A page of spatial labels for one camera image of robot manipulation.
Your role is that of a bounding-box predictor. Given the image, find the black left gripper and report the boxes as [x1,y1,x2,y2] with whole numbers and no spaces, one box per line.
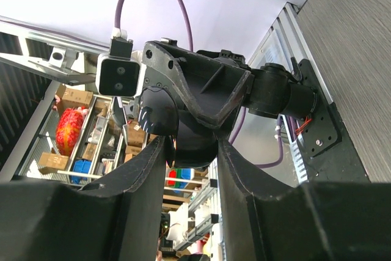
[142,41,251,129]

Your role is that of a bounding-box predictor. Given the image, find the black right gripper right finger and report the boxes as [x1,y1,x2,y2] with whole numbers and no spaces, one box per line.
[217,139,390,260]

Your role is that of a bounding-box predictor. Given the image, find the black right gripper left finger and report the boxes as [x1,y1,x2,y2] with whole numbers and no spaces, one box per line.
[1,137,166,260]

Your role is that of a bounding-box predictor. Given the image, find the black earbud charging case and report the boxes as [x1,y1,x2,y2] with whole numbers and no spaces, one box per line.
[136,86,218,169]

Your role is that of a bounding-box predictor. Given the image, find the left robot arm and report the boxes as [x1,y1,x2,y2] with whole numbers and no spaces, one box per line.
[143,41,316,129]

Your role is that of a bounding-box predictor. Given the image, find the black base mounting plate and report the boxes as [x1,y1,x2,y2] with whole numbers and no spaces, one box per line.
[298,59,370,183]

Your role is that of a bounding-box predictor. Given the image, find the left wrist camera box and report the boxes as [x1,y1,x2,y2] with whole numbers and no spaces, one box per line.
[95,37,141,97]

